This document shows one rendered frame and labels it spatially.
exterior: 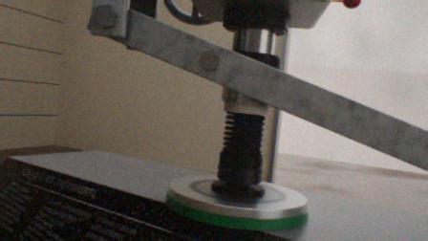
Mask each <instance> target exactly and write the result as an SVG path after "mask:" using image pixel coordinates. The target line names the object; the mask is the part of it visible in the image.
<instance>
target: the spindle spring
mask: <svg viewBox="0 0 428 241"><path fill-rule="evenodd" d="M226 112H227V114H229V115H226V116H225V118H226V119H227V121H226V122H225V124H227V125H226V126H225V130H231V131H238V132H231V131H225V132H224V134H225V135H226V136H224V137H223V139H224V140H226V141H227V142H223V145H224V146H223V151H225V152H228V153H239V154H255V155H259V156H262V155H261V152H263V149H262V148H261V147H262V146H263V144H262V142H263V140H264V139H263V138H262V137H263V136H264V135H265V134H264V133H263V131H265V127H263V125H265V122H264V120H265V119H266V117H265V116H263V115H257V117H244V116H234V115H235V112H229V111H226ZM231 120H238V121H231ZM252 121H256V122H252ZM231 125H242V126H256V127H236V126H231ZM240 132H255V133H240ZM231 136H235V137H242V138H232V137H231ZM246 138H254V139H246ZM234 142H249V143H254V144H239V143H234ZM231 147H236V148H231ZM238 148H254V149H238Z"/></svg>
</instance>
